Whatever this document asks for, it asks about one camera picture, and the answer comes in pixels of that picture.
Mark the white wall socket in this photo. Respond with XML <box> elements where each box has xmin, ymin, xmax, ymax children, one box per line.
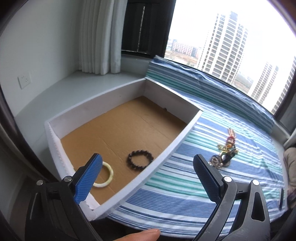
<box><xmin>18</xmin><ymin>72</ymin><xmax>32</xmax><ymax>89</ymax></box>

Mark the white left curtain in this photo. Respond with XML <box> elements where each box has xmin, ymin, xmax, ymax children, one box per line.
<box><xmin>79</xmin><ymin>1</ymin><xmax>127</xmax><ymax>75</ymax></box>

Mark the silver ring chain jewelry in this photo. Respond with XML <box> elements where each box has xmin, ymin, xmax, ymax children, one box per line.
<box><xmin>209</xmin><ymin>155</ymin><xmax>223</xmax><ymax>170</ymax></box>

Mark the black bead bracelet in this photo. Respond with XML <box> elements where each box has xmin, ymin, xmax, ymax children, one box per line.
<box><xmin>126</xmin><ymin>150</ymin><xmax>155</xmax><ymax>172</ymax></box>

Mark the white cardboard box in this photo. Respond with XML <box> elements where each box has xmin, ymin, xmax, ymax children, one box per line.
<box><xmin>44</xmin><ymin>78</ymin><xmax>202</xmax><ymax>220</ymax></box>

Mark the person left hand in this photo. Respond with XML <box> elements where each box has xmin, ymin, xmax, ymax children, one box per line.
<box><xmin>115</xmin><ymin>228</ymin><xmax>161</xmax><ymax>241</ymax></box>

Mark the pale green jade bangle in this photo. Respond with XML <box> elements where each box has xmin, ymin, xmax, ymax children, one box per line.
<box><xmin>92</xmin><ymin>161</ymin><xmax>115</xmax><ymax>188</ymax></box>

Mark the blue striped bed sheet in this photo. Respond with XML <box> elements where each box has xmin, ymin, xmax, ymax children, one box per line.
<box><xmin>109</xmin><ymin>57</ymin><xmax>287</xmax><ymax>237</ymax></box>

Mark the black phone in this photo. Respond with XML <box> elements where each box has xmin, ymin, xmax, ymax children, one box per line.
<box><xmin>279</xmin><ymin>188</ymin><xmax>285</xmax><ymax>210</ymax></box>

